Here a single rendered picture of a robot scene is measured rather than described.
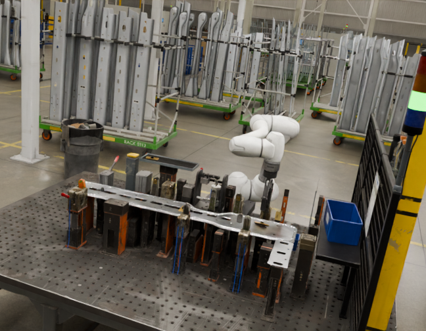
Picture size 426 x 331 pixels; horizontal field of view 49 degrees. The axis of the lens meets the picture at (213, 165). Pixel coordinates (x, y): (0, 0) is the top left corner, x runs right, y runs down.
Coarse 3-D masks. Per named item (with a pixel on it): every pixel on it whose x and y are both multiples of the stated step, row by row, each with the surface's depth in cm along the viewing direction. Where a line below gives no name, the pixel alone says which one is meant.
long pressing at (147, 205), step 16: (96, 192) 286; (112, 192) 290; (128, 192) 292; (144, 208) 274; (160, 208) 275; (192, 208) 280; (224, 224) 265; (240, 224) 267; (256, 224) 270; (272, 224) 273; (288, 240) 254
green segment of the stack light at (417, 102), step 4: (412, 92) 168; (416, 92) 167; (412, 96) 168; (416, 96) 167; (420, 96) 166; (424, 96) 165; (412, 100) 168; (416, 100) 167; (420, 100) 166; (424, 100) 166; (408, 104) 171; (412, 104) 168; (416, 104) 167; (420, 104) 166; (424, 104) 166; (412, 108) 168; (416, 108) 167; (420, 108) 167; (424, 108) 167
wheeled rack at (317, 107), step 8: (328, 48) 1193; (320, 56) 1116; (328, 56) 1138; (336, 56) 1178; (400, 72) 1060; (320, 88) 1224; (320, 96) 1226; (312, 104) 1150; (320, 104) 1175; (328, 104) 1178; (312, 112) 1161; (320, 112) 1231; (328, 112) 1139; (336, 112) 1131
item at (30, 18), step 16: (32, 0) 561; (32, 16) 567; (32, 32) 572; (32, 48) 578; (32, 64) 584; (32, 80) 590; (32, 96) 596; (32, 112) 603; (32, 128) 609; (32, 144) 616; (32, 160) 617
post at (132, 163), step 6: (126, 162) 314; (132, 162) 313; (138, 162) 318; (126, 168) 315; (132, 168) 314; (138, 168) 320; (126, 174) 317; (132, 174) 315; (126, 180) 318; (132, 180) 317; (126, 186) 320; (132, 186) 318
